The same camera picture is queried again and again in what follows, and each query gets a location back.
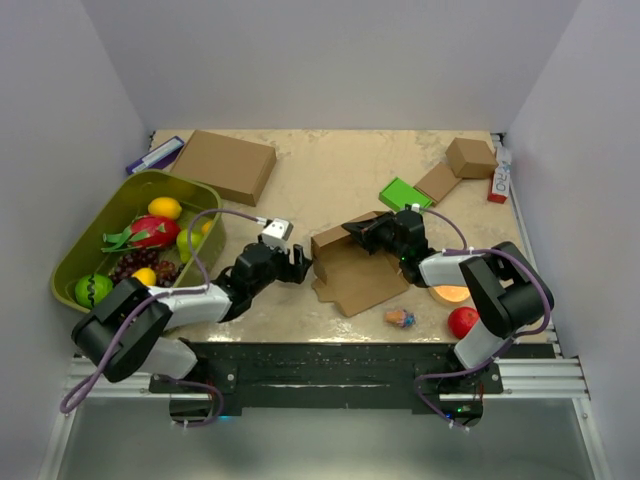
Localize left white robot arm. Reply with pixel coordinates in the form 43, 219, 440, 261
71, 242, 312, 392

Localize green round fruit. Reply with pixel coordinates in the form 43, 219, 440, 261
74, 274, 114, 309

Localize large flat cardboard box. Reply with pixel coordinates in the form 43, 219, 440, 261
171, 130, 277, 207

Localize small orange fruit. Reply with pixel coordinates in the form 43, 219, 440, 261
201, 220, 213, 235

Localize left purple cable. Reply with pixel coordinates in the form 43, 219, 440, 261
59, 208, 266, 429

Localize small cardboard cube box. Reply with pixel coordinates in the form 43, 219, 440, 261
445, 137, 498, 179

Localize purple white box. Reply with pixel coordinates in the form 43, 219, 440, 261
125, 136, 185, 175

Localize dark purple grapes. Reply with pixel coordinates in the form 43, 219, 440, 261
108, 249, 183, 287

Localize red white box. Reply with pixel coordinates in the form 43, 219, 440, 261
487, 146, 512, 204

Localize olive green plastic bin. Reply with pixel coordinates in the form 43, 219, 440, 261
50, 170, 226, 314

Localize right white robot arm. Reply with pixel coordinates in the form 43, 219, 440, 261
342, 204, 554, 393

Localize red apple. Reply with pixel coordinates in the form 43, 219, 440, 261
447, 306, 480, 339

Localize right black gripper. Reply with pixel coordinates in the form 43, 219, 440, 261
341, 211, 406, 261

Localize flat small cardboard box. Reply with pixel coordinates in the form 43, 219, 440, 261
414, 162, 461, 204

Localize yellow mango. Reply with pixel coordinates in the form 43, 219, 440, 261
131, 267, 157, 286

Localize green flat box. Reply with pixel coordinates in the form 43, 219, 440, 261
378, 177, 433, 212

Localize red dragon fruit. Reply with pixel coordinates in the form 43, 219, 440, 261
101, 215, 181, 253

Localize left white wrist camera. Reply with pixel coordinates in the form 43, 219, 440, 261
259, 218, 293, 253

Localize green pear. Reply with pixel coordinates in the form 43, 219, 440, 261
176, 229, 203, 264

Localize small colourful toy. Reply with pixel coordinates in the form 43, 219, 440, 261
384, 310, 415, 328

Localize black base frame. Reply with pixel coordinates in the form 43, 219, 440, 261
87, 340, 556, 431

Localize yellow lemon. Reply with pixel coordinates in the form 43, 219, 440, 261
147, 196, 182, 220

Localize brown cardboard box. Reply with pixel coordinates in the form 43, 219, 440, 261
311, 226, 409, 317

